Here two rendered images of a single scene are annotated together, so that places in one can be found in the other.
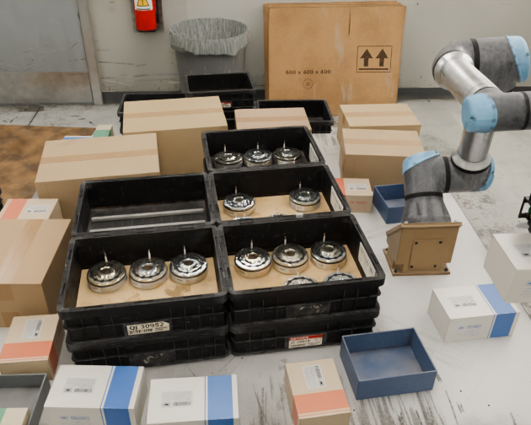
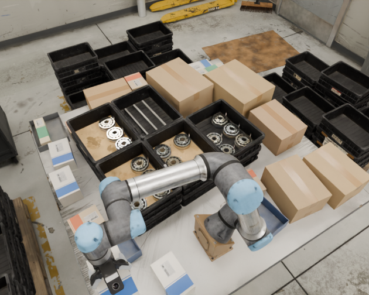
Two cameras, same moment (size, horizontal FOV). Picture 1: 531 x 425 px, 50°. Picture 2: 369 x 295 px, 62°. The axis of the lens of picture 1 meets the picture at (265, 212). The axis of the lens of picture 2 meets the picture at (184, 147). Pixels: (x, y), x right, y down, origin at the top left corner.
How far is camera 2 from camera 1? 148 cm
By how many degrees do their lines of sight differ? 48
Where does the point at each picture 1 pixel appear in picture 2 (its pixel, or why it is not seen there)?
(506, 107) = (103, 197)
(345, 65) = not seen: outside the picture
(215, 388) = (70, 185)
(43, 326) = not seen: hidden behind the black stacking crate
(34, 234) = (119, 91)
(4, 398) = (61, 133)
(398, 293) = (180, 238)
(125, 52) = (359, 24)
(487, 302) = (173, 282)
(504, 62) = (223, 191)
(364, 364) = not seen: hidden behind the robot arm
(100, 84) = (335, 35)
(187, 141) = (226, 97)
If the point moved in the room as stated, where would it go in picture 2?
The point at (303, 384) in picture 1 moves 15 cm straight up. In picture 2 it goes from (85, 215) to (77, 201)
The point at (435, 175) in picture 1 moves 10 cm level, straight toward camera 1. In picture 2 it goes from (232, 214) to (210, 216)
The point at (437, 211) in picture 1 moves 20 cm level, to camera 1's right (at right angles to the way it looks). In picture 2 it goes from (214, 228) to (237, 268)
